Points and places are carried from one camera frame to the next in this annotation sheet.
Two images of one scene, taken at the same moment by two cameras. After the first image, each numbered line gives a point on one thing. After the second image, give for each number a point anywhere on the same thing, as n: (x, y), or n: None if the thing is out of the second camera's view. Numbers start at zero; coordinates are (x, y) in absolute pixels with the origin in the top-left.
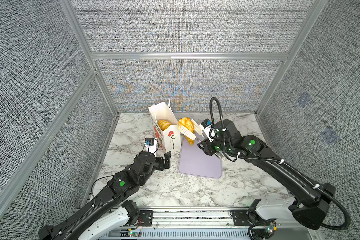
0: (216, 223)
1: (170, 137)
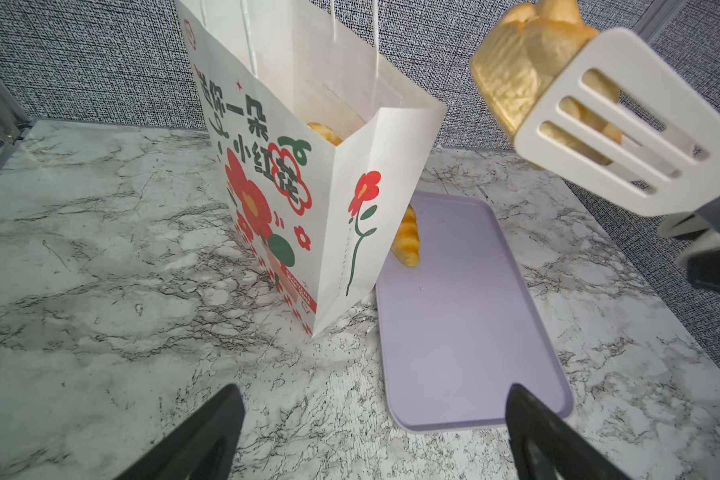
0: None
1: (323, 142)
